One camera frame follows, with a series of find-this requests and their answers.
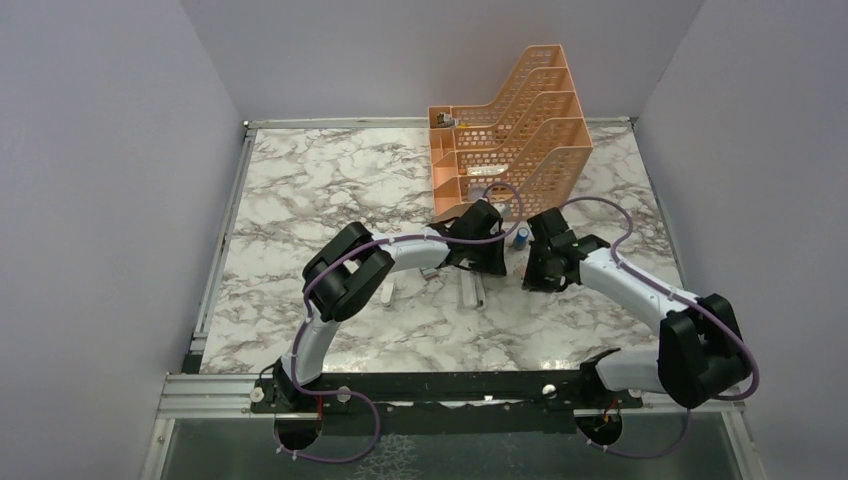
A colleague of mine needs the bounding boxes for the purple cable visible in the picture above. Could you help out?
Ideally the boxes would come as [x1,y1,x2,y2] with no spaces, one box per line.
[274,182,525,464]
[559,196,762,460]

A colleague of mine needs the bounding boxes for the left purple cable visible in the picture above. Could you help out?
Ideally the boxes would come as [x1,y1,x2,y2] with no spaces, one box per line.
[274,182,525,464]

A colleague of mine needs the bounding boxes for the orange plastic file organizer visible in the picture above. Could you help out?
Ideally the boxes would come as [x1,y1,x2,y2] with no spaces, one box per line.
[428,44,594,220]

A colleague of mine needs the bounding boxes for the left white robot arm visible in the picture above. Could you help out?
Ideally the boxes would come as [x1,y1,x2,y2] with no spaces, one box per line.
[273,200,507,411]

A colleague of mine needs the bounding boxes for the blue glue stick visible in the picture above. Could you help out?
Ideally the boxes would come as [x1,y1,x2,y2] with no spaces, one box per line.
[511,227,530,251]

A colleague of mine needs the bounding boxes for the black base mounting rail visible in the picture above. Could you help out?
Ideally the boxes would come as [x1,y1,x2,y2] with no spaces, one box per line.
[248,370,643,436]

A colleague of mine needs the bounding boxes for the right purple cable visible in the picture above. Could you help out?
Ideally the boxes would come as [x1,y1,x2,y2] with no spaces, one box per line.
[559,196,762,460]

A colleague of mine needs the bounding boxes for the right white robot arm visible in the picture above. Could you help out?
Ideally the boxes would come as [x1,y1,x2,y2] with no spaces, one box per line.
[522,208,755,409]

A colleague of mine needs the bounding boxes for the clear packet in organizer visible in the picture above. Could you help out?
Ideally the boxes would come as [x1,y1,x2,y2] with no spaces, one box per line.
[466,165,509,176]

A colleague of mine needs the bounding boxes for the binder clips in organizer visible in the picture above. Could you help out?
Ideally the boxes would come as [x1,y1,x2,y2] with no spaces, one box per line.
[435,112,457,129]

